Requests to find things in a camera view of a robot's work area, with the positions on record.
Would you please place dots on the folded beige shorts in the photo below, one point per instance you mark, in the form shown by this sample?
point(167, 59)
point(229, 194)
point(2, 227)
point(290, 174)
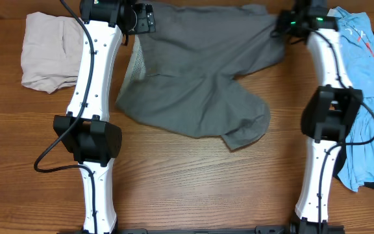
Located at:
point(51, 52)

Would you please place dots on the grey shorts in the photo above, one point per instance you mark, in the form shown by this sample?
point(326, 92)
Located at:
point(182, 77)

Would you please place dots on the light blue shirt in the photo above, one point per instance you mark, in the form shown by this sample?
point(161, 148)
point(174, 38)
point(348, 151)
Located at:
point(355, 165)

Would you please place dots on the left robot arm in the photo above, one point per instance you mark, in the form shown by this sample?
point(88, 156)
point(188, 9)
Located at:
point(85, 129)

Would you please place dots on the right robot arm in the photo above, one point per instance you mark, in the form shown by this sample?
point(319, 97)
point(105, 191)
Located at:
point(329, 115)

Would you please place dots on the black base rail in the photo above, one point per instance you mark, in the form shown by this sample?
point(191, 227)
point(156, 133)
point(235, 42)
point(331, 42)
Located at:
point(255, 230)

